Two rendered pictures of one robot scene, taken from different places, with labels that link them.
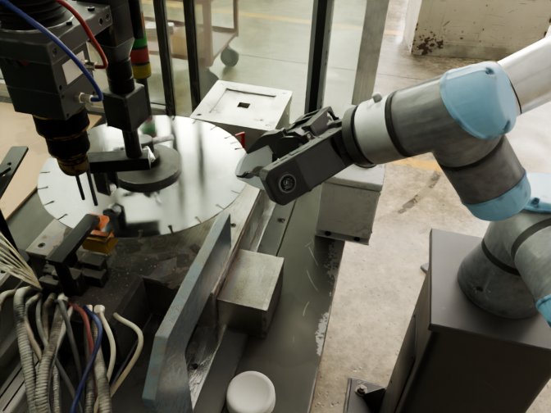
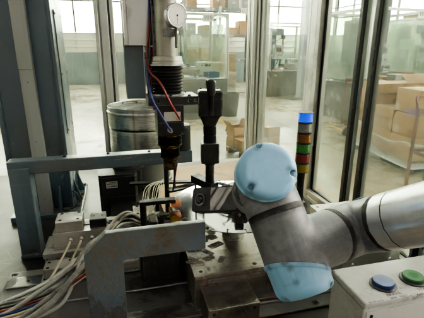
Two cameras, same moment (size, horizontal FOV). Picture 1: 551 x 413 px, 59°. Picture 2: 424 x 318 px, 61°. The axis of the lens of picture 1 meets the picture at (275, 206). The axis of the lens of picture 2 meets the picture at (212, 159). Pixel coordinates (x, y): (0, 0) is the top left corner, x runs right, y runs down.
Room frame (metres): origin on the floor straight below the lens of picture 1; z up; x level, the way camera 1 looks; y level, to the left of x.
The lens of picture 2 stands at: (0.19, -0.56, 1.34)
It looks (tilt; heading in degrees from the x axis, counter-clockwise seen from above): 17 degrees down; 63
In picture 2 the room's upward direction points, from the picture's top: straight up
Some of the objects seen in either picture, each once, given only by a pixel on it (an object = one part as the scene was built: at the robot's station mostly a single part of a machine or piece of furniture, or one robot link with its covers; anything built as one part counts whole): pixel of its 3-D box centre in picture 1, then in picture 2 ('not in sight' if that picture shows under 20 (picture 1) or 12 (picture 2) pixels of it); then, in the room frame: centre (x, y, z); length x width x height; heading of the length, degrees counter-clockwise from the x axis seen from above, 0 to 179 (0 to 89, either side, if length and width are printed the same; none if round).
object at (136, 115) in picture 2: not in sight; (144, 144); (0.63, 1.00, 0.93); 0.31 x 0.31 x 0.36
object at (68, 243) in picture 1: (83, 251); (160, 211); (0.45, 0.25, 0.95); 0.10 x 0.03 x 0.07; 167
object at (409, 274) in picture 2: not in sight; (412, 279); (0.83, -0.18, 0.90); 0.04 x 0.04 x 0.02
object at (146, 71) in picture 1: (139, 67); (301, 166); (0.94, 0.29, 0.98); 0.05 x 0.04 x 0.03; 77
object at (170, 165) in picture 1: (146, 161); not in sight; (0.64, 0.21, 0.96); 0.11 x 0.11 x 0.03
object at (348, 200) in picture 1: (356, 170); (401, 305); (0.84, -0.16, 0.82); 0.28 x 0.11 x 0.15; 167
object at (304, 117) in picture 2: not in sight; (305, 117); (0.94, 0.29, 1.14); 0.05 x 0.04 x 0.03; 77
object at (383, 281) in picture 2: not in sight; (382, 284); (0.77, -0.16, 0.90); 0.04 x 0.04 x 0.02
